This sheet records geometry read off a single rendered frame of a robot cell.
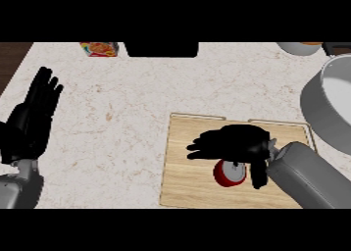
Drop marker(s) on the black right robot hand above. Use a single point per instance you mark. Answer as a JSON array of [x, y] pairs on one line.
[[238, 143]]

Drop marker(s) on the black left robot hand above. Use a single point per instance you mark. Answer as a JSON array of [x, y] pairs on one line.
[[31, 111]]

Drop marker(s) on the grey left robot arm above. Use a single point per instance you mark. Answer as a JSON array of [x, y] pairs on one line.
[[16, 188]]

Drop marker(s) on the red can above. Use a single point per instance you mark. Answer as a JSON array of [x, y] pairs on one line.
[[229, 175]]

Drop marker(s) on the wooden tray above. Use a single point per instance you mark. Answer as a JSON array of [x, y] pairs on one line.
[[201, 183]]

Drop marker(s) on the grey metal pot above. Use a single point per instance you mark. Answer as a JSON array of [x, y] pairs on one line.
[[334, 98]]

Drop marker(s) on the red printed box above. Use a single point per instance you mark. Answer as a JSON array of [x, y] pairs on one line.
[[99, 49]]

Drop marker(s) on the grey bowl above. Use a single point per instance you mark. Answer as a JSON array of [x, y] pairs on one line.
[[300, 47]]

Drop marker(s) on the black appliance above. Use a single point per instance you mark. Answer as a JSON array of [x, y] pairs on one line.
[[161, 49]]

